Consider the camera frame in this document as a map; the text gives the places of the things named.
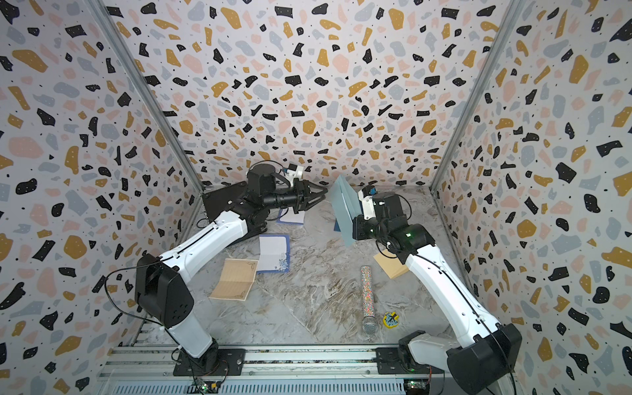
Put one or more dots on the white blue-bordered letter paper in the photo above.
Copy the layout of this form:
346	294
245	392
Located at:
274	256

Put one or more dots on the yellow envelope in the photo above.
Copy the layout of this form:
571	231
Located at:
390	265

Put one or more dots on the small circuit board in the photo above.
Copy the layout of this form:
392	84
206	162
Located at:
207	387

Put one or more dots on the aluminium rail frame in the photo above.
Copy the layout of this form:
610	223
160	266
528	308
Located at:
313	369

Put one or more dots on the beige letter paper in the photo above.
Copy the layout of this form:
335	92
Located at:
236	280

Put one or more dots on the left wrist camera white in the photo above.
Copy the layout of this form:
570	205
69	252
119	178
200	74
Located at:
293	172

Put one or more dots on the glitter tube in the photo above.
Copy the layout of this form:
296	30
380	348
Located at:
369	321

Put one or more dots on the light blue envelope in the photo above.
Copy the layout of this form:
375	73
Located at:
346	207

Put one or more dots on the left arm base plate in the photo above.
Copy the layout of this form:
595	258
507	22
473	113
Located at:
214	362

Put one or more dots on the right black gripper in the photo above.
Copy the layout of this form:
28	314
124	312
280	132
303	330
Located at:
358	223

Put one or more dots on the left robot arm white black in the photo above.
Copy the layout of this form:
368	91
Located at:
236	213

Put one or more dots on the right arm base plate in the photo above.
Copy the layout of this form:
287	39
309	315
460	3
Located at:
391	361

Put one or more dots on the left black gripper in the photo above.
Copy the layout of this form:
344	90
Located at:
302	194

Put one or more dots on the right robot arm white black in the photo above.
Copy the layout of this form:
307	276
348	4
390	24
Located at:
485	350

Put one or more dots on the black box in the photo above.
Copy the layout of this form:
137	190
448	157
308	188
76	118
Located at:
235	198

